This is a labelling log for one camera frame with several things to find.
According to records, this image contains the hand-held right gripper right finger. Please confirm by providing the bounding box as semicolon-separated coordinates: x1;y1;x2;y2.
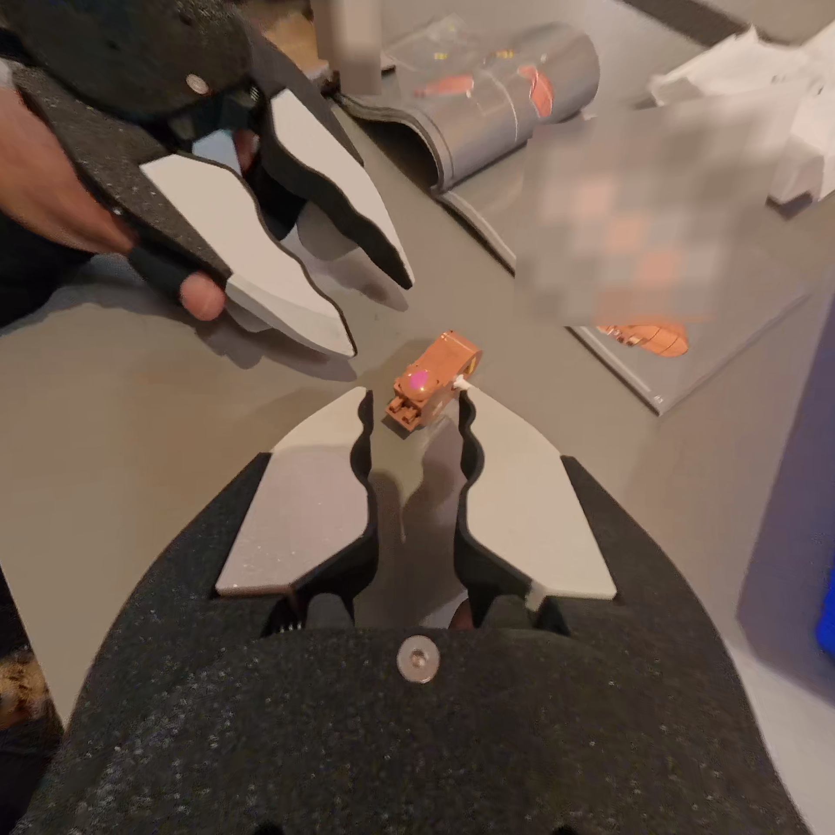
454;387;618;601

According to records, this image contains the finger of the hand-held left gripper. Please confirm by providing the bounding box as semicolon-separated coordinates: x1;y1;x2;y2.
140;153;357;360
260;88;416;291

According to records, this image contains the round brown brick assembly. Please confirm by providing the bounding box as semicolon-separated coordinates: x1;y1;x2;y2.
384;329;485;433

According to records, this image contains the person's left hand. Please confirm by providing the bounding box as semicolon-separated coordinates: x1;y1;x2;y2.
0;89;230;324

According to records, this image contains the row of blue plastic bins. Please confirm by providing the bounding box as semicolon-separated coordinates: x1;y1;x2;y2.
815;561;835;660

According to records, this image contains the grey instruction booklet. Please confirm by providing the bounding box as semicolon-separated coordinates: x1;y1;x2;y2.
333;20;816;416

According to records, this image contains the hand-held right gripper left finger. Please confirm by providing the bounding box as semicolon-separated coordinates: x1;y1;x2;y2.
216;388;379;598

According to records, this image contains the grey desk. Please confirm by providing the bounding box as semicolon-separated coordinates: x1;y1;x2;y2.
0;0;835;835

